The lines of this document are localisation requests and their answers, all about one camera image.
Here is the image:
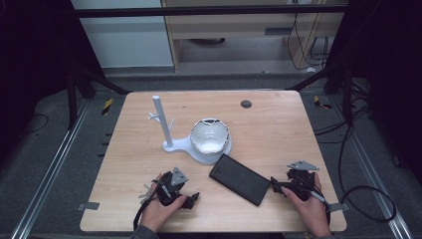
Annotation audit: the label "looped black floor cable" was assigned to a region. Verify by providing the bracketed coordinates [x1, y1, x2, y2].
[337, 122, 398, 224]

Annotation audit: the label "person's right hand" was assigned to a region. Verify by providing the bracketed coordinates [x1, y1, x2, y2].
[281, 172, 332, 238]

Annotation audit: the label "aluminium floor rail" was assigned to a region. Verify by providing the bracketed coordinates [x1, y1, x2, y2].
[9, 99, 92, 239]
[331, 96, 415, 239]

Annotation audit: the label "grey tape piece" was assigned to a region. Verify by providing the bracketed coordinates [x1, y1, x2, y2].
[77, 201, 101, 212]
[326, 202, 351, 214]

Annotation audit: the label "white cabinet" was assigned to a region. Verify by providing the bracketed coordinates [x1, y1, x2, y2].
[70, 0, 175, 70]

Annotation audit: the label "white bowl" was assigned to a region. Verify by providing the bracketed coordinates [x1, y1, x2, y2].
[189, 118, 231, 155]

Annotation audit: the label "white jewelry stand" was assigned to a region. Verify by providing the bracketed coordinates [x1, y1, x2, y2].
[147, 95, 233, 165]

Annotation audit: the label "thin black floor cable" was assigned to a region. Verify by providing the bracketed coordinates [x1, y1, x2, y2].
[19, 113, 50, 135]

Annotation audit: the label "right hand-held gripper cable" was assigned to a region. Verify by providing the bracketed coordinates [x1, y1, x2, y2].
[308, 187, 332, 224]

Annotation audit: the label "black metal stand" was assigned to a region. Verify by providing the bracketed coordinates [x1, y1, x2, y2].
[64, 59, 131, 131]
[285, 64, 355, 127]

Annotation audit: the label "dark curtain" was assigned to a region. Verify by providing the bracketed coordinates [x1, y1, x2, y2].
[0, 0, 105, 163]
[326, 0, 422, 185]

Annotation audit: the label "hand-held gripper cable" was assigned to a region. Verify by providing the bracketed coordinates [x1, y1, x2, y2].
[132, 180, 161, 231]
[308, 187, 332, 224]

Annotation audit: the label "black cable bundle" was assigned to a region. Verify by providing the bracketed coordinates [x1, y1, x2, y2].
[313, 79, 374, 145]

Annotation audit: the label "person's left hand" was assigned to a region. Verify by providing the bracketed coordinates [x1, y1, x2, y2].
[140, 173, 189, 233]

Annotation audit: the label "left hand-held gripper cable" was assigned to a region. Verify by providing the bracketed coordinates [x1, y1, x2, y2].
[132, 180, 161, 231]

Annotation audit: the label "black wallet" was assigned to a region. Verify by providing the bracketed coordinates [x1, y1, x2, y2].
[208, 153, 273, 207]

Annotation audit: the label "light wooden desk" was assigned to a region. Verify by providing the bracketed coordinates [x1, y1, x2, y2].
[160, 0, 350, 73]

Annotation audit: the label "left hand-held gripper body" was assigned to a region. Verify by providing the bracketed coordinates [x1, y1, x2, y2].
[154, 166, 190, 207]

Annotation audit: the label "hanging black cables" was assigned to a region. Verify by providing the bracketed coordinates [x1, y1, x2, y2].
[286, 12, 330, 72]

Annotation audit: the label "yellow black tape strip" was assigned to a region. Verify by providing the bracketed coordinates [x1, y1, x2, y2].
[101, 98, 114, 117]
[313, 95, 333, 111]

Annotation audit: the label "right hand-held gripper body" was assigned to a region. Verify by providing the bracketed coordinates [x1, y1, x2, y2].
[286, 160, 321, 202]

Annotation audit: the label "black horizontal bar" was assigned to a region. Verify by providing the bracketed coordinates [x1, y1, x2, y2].
[71, 4, 350, 19]

